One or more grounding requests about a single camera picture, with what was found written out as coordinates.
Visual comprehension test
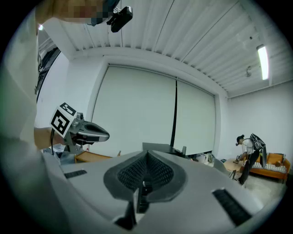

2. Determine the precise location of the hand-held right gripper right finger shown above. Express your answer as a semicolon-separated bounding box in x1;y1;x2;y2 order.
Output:
143;150;264;234

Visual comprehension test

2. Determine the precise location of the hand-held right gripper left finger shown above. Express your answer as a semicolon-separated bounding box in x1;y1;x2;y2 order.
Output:
60;150;148;230

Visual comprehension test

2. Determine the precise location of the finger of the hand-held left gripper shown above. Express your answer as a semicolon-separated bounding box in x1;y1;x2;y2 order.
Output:
76;130;110;144
82;120;108;134

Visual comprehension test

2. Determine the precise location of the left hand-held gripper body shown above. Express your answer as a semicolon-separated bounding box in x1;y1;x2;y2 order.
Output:
50;102;85;154

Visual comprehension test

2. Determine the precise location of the person's left forearm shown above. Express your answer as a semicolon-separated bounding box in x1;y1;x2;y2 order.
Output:
33;127;54;150

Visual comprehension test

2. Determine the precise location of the grey shell chair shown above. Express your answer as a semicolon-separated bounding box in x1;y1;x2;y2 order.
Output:
213;158;231;176

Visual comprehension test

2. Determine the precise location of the round wooden table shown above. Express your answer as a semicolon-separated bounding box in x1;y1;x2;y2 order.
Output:
223;158;245;176

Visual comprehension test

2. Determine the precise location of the white roller blind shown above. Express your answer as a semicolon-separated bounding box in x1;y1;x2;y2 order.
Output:
91;64;178;156
174;79;216;156

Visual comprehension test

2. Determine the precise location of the person's beige shirt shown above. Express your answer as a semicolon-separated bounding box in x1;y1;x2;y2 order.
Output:
0;9;62;234

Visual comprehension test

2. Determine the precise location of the orange sofa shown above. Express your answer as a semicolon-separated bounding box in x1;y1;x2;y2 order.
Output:
249;152;291;184

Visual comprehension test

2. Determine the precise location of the person's head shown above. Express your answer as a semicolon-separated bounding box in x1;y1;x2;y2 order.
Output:
51;0;121;26

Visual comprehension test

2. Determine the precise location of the long ceiling lamp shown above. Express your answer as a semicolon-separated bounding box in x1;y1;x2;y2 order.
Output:
255;44;269;81

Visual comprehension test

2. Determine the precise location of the black head-worn camera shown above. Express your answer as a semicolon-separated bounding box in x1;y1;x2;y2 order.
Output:
107;6;134;33

